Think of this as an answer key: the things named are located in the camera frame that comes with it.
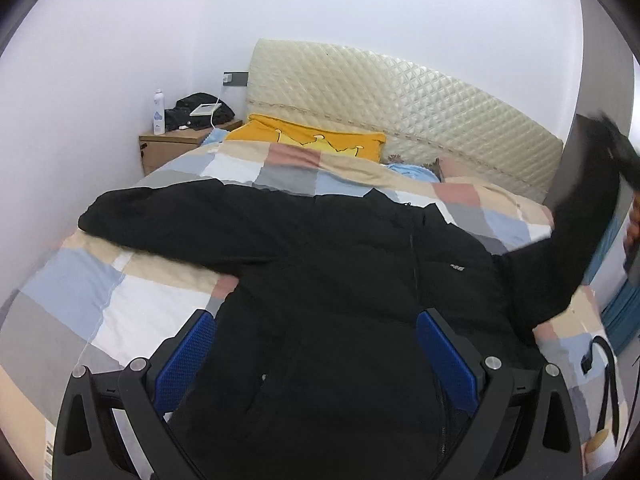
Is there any grey wardrobe cabinet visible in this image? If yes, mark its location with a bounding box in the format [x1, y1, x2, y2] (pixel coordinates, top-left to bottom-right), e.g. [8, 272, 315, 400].
[544, 0, 636, 209]

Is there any cream quilted headboard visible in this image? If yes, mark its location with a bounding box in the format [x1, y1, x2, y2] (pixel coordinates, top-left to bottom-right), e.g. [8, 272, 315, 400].
[246, 39, 563, 202]

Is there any person right hand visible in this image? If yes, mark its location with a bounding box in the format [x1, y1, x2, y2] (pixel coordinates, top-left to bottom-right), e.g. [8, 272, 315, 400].
[624, 192, 640, 254]

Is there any white spray bottle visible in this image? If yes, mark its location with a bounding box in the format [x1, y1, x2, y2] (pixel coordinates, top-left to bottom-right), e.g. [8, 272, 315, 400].
[152, 89, 165, 136]

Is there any yellow pillow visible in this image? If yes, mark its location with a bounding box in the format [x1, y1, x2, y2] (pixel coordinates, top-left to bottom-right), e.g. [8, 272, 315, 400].
[226, 114, 386, 162]

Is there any black bag on nightstand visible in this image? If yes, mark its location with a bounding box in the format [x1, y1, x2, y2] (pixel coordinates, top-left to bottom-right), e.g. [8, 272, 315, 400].
[165, 92, 235, 131]

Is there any light blue pillow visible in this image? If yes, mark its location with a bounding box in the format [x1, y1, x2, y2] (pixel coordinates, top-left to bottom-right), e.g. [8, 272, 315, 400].
[386, 162, 440, 183]

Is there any black puffer jacket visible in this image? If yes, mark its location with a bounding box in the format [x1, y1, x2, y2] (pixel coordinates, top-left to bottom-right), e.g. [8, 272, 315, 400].
[78, 118, 639, 479]

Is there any pink pillow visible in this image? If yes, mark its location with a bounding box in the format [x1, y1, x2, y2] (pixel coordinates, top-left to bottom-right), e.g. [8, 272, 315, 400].
[437, 156, 492, 184]

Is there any wall power socket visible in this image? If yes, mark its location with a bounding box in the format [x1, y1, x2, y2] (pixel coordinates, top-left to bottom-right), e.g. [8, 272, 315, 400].
[222, 70, 248, 87]

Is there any colourful patchwork duvet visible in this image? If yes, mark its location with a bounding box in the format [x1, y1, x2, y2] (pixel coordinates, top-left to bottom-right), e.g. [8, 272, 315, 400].
[0, 127, 629, 480]

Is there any black strap with buckle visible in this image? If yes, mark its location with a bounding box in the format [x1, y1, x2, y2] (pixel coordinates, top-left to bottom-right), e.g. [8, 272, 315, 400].
[580, 335, 623, 443]

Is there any blue curtain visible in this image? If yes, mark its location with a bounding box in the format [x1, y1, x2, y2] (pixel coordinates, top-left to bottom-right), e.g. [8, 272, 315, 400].
[582, 223, 639, 354]

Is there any wooden nightstand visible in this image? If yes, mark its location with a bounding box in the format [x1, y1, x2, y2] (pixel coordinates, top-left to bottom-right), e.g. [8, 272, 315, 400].
[138, 127, 213, 176]

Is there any white tablet device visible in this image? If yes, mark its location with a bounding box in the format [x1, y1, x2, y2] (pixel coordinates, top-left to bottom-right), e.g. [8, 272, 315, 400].
[190, 102, 221, 117]

